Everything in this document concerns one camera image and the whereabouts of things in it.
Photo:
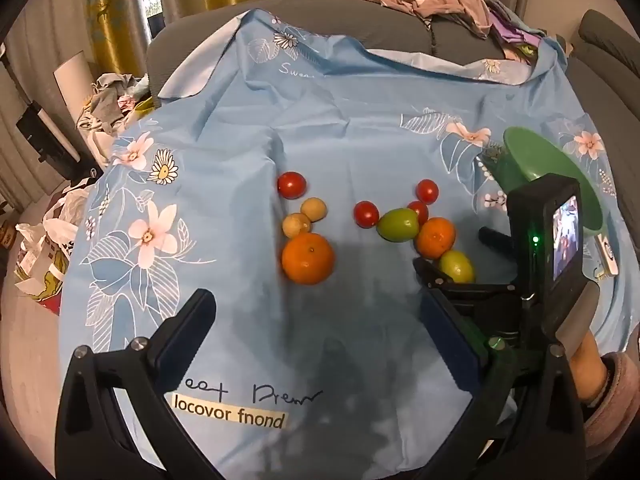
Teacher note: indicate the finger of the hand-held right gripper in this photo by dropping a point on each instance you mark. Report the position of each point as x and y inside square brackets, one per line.
[495, 242]
[432, 272]

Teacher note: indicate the grey pleated curtain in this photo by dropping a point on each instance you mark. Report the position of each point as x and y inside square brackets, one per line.
[30, 45]

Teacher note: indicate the pile of mixed clothes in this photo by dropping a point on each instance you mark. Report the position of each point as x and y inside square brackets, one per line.
[110, 105]

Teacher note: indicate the white plastic bag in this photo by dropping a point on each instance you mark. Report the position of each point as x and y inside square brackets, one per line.
[55, 230]

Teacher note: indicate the black box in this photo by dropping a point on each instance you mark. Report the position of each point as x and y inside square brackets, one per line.
[42, 137]

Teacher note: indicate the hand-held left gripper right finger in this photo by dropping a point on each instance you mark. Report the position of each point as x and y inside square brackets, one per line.
[450, 342]

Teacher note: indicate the green round fruit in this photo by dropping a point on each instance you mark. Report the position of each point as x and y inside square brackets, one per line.
[397, 224]
[457, 266]

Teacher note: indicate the white board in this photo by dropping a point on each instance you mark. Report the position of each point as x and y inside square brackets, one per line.
[75, 77]

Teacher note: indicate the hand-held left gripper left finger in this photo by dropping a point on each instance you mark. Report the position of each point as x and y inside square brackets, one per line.
[192, 320]

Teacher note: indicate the tan longan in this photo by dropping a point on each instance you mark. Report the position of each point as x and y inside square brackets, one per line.
[296, 225]
[314, 208]

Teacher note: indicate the green plastic bowl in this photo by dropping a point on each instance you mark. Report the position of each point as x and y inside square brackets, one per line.
[545, 160]

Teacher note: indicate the orange mandarin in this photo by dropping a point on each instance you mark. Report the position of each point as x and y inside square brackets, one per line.
[307, 258]
[436, 237]

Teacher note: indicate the grey sofa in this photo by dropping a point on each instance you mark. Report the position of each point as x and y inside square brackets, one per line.
[350, 15]

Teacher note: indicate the red cherry tomato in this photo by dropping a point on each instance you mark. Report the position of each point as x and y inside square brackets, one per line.
[366, 213]
[291, 185]
[420, 210]
[427, 191]

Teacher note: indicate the purple crumpled garment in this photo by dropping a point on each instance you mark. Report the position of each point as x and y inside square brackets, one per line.
[515, 35]

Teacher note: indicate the person's right forearm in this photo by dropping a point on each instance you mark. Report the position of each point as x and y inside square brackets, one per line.
[620, 400]

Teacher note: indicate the blue floral cloth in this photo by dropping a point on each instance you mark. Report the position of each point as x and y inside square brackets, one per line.
[325, 125]

